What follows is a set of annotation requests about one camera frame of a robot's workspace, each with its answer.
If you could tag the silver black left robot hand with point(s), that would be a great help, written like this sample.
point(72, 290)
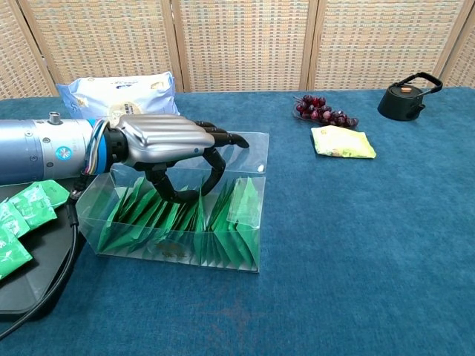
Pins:
point(163, 137)

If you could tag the clear plastic box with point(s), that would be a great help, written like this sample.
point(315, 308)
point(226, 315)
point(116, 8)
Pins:
point(167, 244)

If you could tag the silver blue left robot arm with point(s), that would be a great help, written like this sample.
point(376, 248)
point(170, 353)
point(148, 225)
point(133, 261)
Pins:
point(37, 148)

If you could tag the black plastic tray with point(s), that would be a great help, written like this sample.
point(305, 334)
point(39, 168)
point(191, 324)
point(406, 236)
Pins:
point(41, 267)

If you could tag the white plastic package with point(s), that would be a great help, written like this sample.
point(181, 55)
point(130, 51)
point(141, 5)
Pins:
point(122, 92)

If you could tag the wooden rattan folding screen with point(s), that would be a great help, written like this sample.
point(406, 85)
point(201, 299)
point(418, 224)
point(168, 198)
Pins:
point(241, 41)

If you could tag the red grape bunch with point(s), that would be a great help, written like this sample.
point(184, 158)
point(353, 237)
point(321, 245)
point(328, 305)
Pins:
point(319, 111)

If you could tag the yellow green snack packet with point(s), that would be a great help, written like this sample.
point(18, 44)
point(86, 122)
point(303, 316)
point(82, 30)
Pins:
point(341, 142)

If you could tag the blue table cloth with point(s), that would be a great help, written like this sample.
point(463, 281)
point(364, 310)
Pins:
point(334, 241)

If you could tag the black kettle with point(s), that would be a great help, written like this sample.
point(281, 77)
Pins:
point(399, 102)

